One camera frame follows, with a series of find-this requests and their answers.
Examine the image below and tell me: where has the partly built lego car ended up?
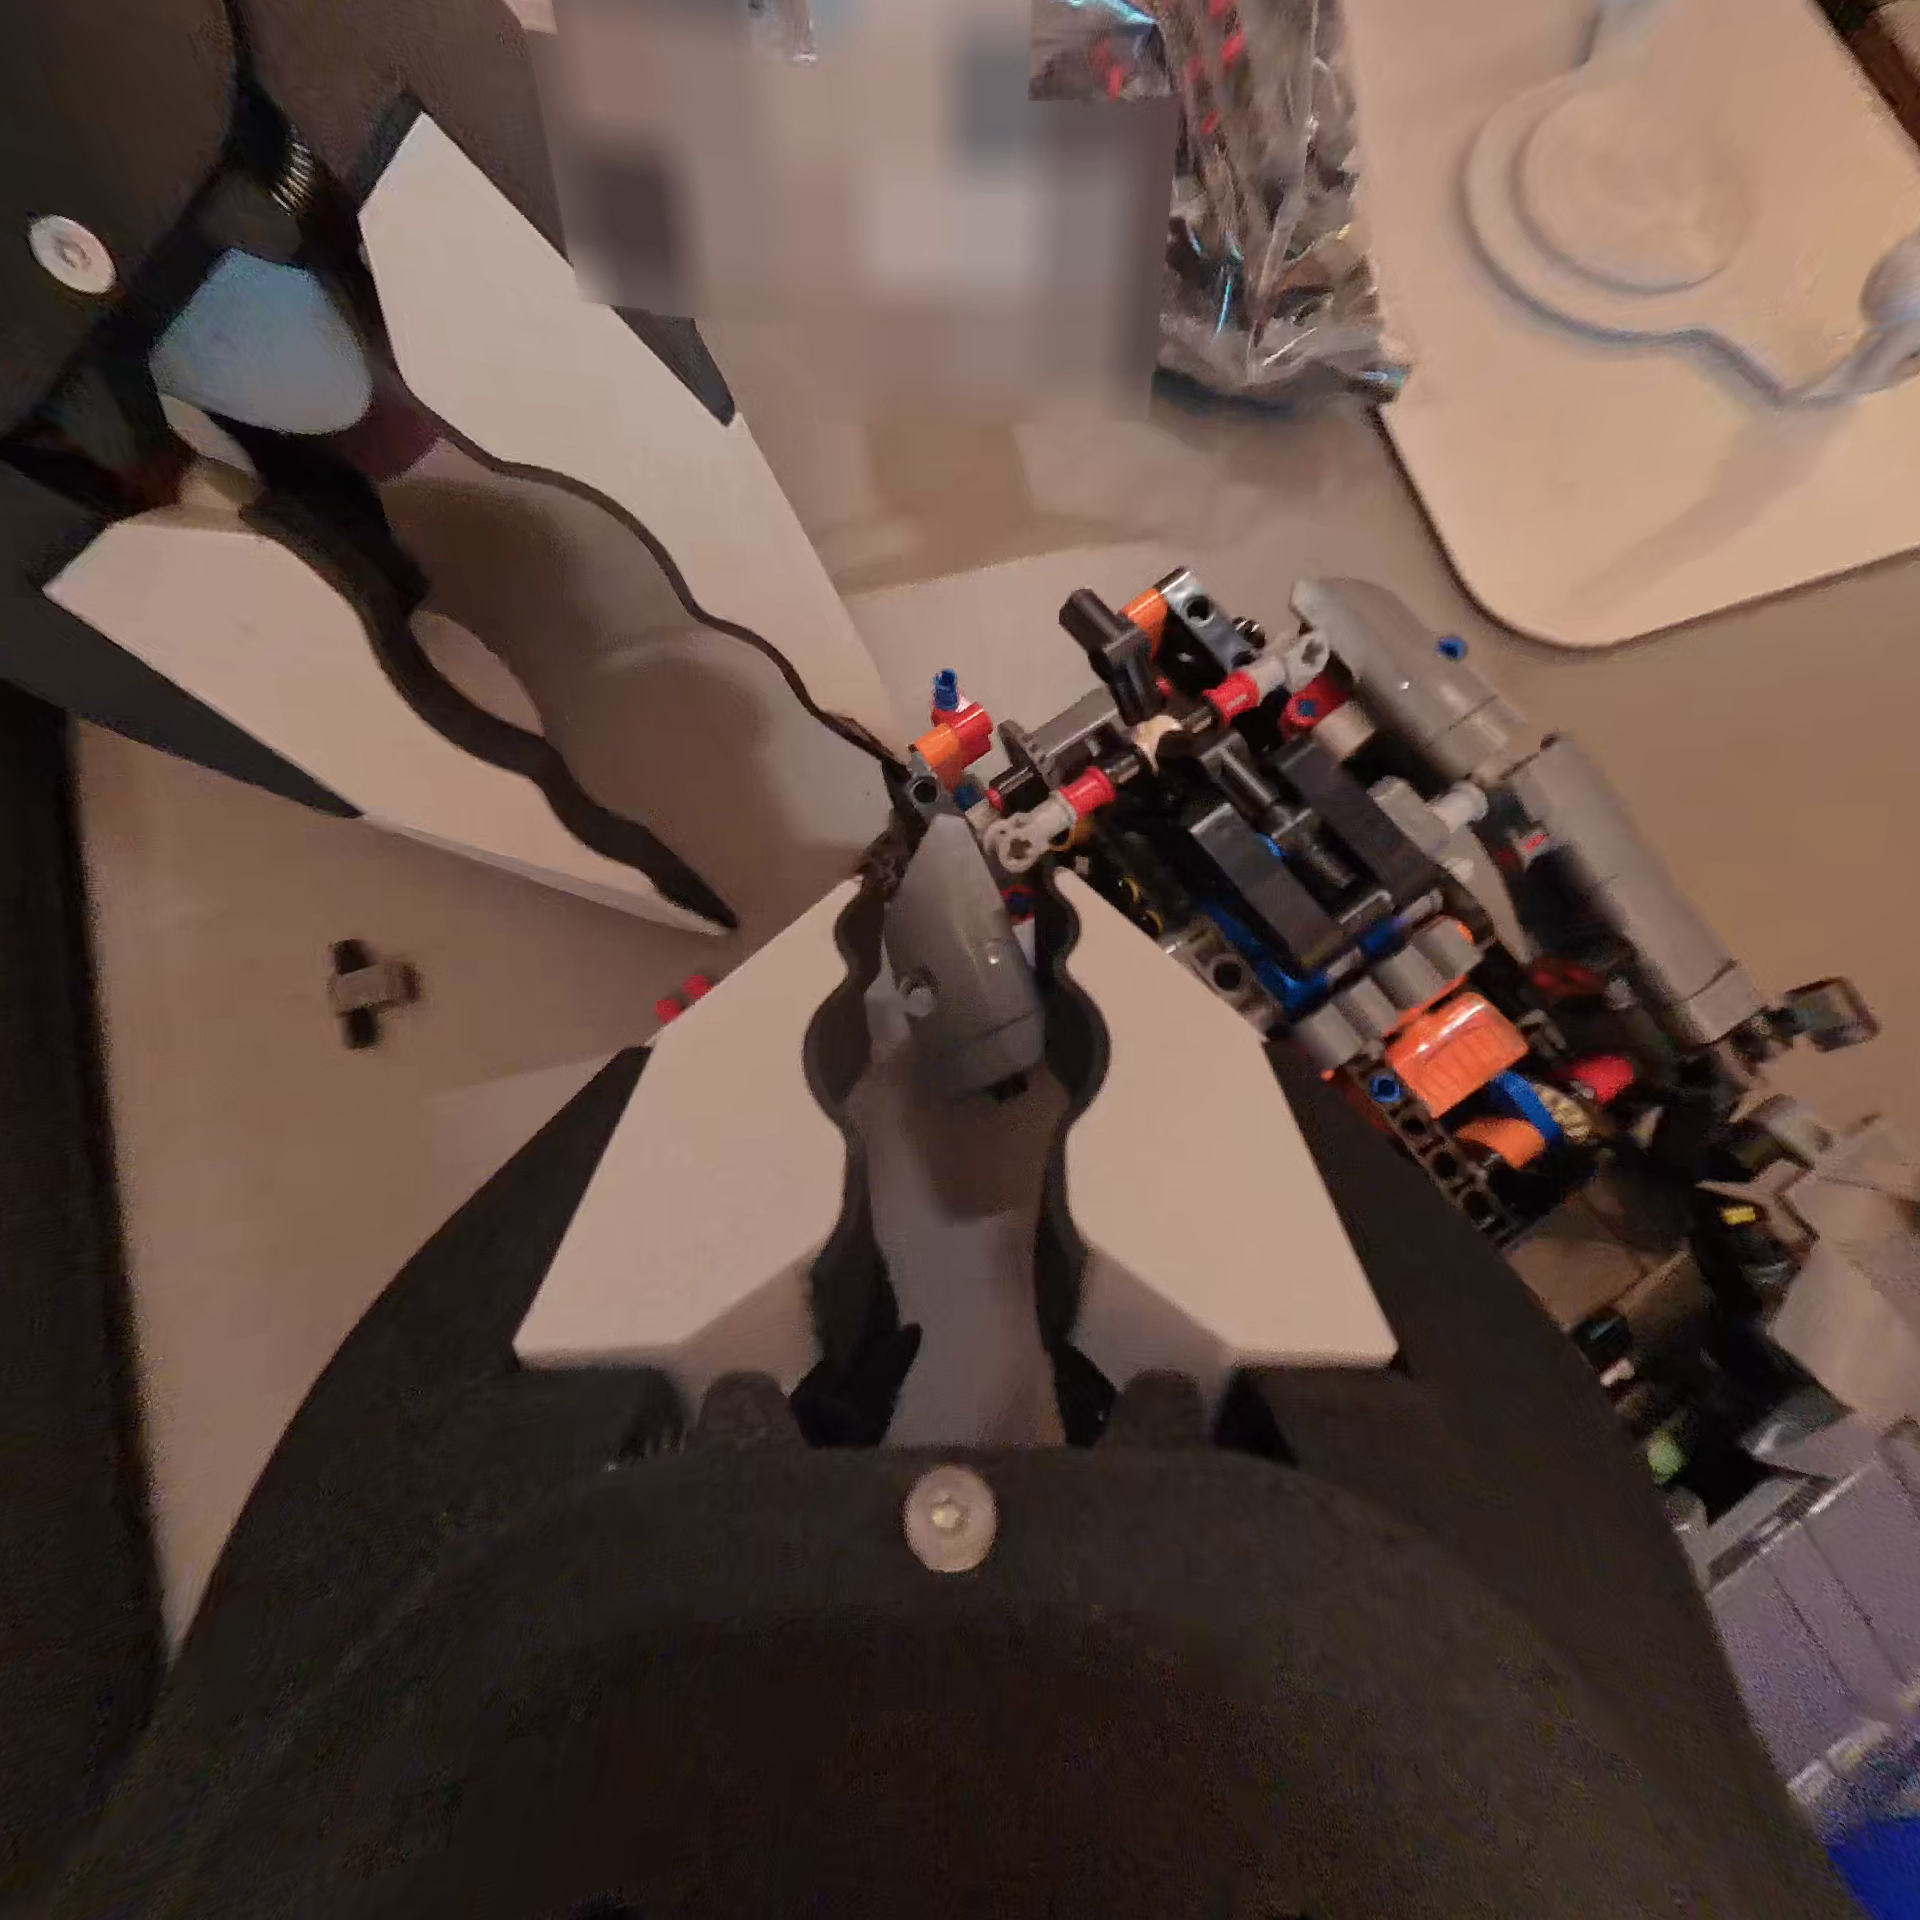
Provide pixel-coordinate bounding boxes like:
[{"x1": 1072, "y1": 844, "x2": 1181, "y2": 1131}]
[{"x1": 862, "y1": 568, "x2": 1920, "y2": 1518}]

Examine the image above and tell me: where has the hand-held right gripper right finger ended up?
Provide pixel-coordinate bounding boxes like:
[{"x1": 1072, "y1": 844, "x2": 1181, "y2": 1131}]
[{"x1": 1031, "y1": 869, "x2": 1404, "y2": 1447}]

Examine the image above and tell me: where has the clear plastic bag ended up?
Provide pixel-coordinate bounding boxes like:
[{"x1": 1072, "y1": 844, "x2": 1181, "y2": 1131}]
[{"x1": 1030, "y1": 0, "x2": 1414, "y2": 413}]

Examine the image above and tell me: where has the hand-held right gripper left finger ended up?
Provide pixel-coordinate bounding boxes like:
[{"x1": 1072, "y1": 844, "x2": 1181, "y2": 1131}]
[{"x1": 511, "y1": 883, "x2": 925, "y2": 1447}]

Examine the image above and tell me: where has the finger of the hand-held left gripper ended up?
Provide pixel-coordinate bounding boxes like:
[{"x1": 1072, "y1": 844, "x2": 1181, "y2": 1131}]
[
  {"x1": 44, "y1": 501, "x2": 740, "y2": 942},
  {"x1": 355, "y1": 116, "x2": 906, "y2": 761}
]

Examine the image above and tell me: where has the grey lego brick black pin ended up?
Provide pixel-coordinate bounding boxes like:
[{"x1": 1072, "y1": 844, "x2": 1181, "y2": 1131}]
[{"x1": 327, "y1": 938, "x2": 426, "y2": 1051}]

